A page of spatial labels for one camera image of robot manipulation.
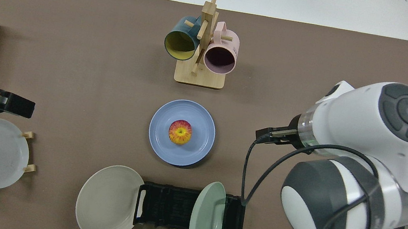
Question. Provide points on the beige plate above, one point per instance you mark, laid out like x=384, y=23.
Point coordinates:
x=108, y=201

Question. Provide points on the dark teal cup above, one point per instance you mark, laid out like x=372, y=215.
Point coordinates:
x=182, y=45

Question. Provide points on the blue plate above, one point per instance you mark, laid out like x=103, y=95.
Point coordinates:
x=194, y=150

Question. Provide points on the red yellow apple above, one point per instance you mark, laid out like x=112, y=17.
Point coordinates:
x=180, y=132

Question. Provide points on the wooden cup stand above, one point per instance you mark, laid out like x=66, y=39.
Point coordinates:
x=199, y=79

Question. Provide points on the green plate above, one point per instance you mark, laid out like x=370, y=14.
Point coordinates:
x=205, y=221

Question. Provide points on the black dish rack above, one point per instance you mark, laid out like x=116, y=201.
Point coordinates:
x=169, y=205

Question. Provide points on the brown table cloth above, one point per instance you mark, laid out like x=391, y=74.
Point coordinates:
x=69, y=89

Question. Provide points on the pink cup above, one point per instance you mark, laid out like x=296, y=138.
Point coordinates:
x=228, y=40

